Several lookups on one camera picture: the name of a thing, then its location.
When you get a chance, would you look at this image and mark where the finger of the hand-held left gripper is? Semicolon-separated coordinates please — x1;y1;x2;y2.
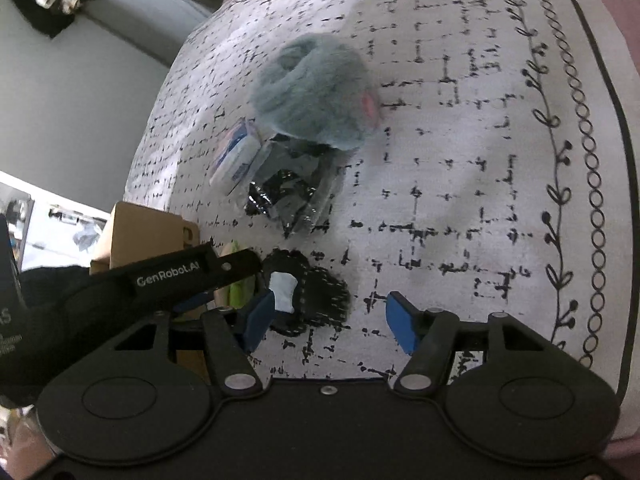
170;290;216;318
219;250;263;286

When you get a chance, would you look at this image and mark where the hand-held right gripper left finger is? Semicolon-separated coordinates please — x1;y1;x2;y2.
106;290;277;395

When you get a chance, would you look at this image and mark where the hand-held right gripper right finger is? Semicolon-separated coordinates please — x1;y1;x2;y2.
386;291;557;395

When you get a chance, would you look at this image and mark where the green cloth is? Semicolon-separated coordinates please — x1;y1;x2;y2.
227;242;258;311

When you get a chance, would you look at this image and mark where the brown cardboard box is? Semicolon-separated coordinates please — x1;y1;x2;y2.
89;201;221;386

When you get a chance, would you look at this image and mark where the black cloth with white label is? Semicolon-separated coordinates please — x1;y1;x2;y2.
257;249;351;337

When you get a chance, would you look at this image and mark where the clear bag with black item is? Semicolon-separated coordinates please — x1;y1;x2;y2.
242;135;346;238

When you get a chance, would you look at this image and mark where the white and blue tissue packet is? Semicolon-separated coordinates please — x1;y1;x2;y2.
207;117;263;196

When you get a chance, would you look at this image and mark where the blue-grey fuzzy plush toy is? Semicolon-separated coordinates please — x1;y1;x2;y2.
248;34;381;153

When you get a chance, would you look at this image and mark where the white black-patterned blanket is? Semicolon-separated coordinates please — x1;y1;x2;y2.
125;0;628;396

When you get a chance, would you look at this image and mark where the grey door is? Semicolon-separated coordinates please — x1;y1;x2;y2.
80;0;231;68

